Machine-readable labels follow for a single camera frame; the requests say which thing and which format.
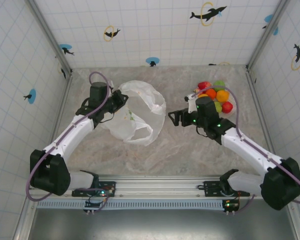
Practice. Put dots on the light green fruit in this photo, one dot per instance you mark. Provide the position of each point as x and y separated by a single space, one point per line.
218 107

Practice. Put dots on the small orange tangerine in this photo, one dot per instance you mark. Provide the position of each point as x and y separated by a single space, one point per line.
211 94

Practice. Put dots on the large orange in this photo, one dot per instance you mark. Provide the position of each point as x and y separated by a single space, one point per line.
223 96

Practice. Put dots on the red round fruit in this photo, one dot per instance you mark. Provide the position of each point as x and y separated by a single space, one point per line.
227 107

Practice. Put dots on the red strawberry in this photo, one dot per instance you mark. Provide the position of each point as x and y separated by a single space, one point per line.
196 90

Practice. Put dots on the translucent white plastic bag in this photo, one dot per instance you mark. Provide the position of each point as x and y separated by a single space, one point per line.
140 110

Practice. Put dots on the red apple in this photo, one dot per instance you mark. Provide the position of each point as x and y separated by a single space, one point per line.
204 85

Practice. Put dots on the green apple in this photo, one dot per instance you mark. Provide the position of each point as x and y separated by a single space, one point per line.
219 84

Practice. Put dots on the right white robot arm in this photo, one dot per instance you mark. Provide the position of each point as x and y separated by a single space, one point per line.
247 147

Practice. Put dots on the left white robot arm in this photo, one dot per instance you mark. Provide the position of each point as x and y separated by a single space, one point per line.
65 140

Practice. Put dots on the round checked paper plate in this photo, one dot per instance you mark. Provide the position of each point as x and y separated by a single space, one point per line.
232 100

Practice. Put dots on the blue circle fish sticker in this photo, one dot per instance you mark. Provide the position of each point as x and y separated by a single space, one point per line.
152 61
31 96
271 20

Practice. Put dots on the blue circle shark sticker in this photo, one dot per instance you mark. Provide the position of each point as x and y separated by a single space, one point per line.
66 49

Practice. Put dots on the right small circuit board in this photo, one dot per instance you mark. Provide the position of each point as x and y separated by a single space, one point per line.
231 205

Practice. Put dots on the small circuit board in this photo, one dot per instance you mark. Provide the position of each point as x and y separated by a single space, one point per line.
231 205
95 203

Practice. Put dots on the left small circuit board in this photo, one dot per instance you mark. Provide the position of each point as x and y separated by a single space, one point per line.
95 203

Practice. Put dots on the grey metal panel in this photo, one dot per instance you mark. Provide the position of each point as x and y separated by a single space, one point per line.
160 225

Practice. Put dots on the aluminium mounting rail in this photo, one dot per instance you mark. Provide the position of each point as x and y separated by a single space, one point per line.
160 185

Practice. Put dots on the aluminium corner post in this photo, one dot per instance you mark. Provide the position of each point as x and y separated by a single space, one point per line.
267 35
50 37

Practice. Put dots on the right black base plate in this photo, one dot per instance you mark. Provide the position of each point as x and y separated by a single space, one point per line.
211 187

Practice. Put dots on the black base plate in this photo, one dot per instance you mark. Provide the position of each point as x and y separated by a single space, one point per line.
107 187
211 187

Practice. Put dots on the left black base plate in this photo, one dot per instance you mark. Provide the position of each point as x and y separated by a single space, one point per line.
107 187

